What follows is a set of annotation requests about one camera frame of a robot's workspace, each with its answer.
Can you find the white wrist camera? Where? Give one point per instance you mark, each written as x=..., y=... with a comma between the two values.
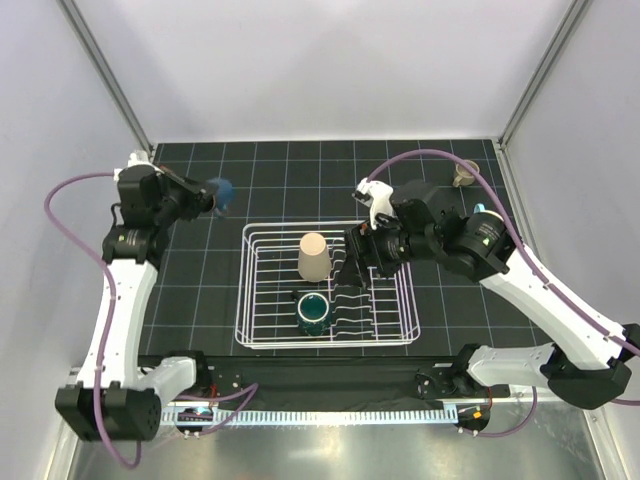
x=138, y=157
x=375, y=195

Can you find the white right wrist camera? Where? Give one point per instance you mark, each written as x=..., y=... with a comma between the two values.
x=375, y=195

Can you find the blue mug cream inside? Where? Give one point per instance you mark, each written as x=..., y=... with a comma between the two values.
x=479, y=208

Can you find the white wire dish rack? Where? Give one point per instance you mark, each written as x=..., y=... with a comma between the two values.
x=382, y=314

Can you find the beige paper cup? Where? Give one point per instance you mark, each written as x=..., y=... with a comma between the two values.
x=314, y=264

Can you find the aluminium frame post right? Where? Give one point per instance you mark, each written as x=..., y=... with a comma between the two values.
x=566, y=29

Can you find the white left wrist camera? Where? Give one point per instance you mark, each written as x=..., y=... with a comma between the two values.
x=138, y=157

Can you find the dark green mug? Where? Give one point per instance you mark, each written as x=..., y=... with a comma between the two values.
x=313, y=312

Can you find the small beige mug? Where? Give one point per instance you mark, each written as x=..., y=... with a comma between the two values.
x=463, y=176

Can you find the aluminium frame post left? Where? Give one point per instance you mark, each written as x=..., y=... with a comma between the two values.
x=86, y=38

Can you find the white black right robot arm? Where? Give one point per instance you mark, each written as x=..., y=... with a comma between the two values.
x=584, y=362

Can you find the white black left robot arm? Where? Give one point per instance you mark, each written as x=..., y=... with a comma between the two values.
x=111, y=399

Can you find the perforated metal cable duct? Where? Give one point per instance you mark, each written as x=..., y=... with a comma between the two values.
x=184, y=416

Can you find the black grid mat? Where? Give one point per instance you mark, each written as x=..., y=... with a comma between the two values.
x=193, y=305

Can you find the aluminium frame post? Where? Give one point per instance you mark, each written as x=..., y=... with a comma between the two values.
x=86, y=38
x=566, y=29

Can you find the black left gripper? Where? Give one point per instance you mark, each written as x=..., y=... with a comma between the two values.
x=197, y=192

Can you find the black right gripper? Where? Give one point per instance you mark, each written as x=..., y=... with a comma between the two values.
x=362, y=241

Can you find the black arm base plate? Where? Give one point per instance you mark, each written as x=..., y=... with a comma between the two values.
x=338, y=382

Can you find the small speckled blue cup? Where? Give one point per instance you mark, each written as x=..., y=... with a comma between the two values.
x=223, y=196

